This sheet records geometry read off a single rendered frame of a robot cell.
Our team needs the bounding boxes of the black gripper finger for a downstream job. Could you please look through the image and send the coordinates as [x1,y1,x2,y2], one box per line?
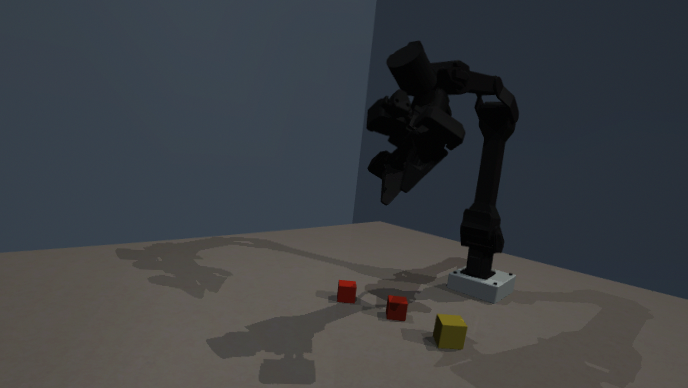
[375,158,404,205]
[400,130,448,193]

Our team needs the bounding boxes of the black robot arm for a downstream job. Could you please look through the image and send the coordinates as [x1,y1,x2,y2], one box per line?
[367,41,519,280]

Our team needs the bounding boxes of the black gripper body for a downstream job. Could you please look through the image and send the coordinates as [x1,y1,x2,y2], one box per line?
[367,104,465,179]

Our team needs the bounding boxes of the yellow cube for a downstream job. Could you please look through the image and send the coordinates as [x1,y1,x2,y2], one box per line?
[433,314,467,350]

